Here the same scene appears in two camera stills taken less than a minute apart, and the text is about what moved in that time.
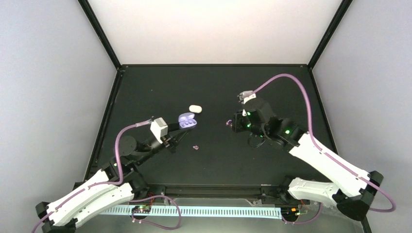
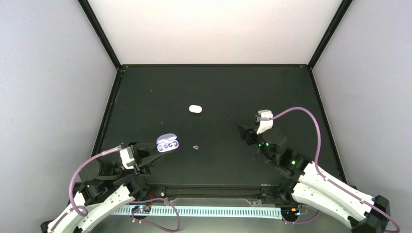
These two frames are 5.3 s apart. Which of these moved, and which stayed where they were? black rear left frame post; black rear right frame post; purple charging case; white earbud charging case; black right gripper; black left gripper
Moved: black left gripper; purple charging case; black right gripper
Stayed: black rear left frame post; black rear right frame post; white earbud charging case
